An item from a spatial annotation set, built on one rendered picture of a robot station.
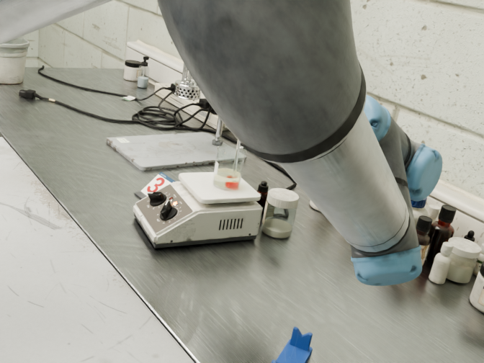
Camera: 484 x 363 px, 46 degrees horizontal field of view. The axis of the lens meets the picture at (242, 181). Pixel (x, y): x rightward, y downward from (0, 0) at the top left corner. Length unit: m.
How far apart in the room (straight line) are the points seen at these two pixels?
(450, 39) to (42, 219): 0.85
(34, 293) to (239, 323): 0.29
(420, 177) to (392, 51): 0.61
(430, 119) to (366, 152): 0.84
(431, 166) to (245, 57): 0.50
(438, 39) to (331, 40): 0.94
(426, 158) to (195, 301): 0.38
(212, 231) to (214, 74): 0.69
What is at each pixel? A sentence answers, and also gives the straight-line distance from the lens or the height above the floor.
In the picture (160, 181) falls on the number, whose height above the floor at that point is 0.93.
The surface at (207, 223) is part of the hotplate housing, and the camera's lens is 0.99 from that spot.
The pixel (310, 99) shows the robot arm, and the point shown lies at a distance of 0.33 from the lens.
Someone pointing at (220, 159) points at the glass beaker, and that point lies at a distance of 1.00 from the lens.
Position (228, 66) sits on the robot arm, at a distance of 0.32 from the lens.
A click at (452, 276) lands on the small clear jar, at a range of 1.09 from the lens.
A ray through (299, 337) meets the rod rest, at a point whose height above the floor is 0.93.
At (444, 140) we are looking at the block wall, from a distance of 1.25.
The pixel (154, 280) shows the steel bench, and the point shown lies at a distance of 0.90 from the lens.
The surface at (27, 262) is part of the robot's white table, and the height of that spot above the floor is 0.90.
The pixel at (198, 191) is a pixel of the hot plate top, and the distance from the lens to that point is 1.00.
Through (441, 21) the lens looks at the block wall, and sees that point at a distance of 1.26.
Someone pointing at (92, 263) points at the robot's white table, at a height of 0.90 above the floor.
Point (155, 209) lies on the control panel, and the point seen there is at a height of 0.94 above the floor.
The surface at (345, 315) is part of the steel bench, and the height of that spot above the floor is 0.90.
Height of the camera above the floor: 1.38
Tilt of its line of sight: 21 degrees down
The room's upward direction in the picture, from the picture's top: 10 degrees clockwise
